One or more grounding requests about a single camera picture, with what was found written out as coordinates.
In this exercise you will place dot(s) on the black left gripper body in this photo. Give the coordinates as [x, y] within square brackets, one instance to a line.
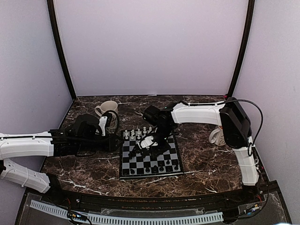
[107, 146]

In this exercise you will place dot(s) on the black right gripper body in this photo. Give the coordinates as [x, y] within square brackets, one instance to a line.
[165, 132]

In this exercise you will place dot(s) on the pile of black chess pieces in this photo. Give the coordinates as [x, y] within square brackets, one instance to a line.
[136, 150]

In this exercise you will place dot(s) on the black grey chess board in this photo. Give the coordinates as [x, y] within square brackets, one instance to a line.
[138, 163]

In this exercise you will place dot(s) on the black chess piece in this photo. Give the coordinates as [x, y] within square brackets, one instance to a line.
[147, 169]

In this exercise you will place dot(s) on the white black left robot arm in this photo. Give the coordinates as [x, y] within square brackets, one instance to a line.
[87, 136]

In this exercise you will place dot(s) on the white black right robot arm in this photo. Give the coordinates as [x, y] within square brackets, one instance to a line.
[228, 114]

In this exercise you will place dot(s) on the cream floral mug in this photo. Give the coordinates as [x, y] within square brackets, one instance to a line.
[112, 107]

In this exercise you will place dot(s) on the white mug orange interior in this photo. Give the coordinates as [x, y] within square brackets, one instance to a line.
[217, 137]

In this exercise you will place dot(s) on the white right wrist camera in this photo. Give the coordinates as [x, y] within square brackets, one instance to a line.
[147, 142]

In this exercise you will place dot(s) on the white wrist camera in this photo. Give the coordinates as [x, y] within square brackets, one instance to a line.
[147, 142]
[103, 123]

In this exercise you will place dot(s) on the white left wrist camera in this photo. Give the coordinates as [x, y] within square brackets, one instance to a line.
[103, 123]

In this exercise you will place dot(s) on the black front rail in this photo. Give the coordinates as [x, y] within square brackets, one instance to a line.
[213, 201]

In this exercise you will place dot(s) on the white slotted cable duct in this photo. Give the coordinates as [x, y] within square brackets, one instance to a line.
[96, 219]

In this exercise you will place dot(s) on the black right frame post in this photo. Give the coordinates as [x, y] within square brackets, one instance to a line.
[243, 46]

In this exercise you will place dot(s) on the black frame post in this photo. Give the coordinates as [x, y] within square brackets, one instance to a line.
[243, 46]
[59, 48]

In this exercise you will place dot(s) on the black left frame post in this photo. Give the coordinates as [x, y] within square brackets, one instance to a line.
[59, 48]

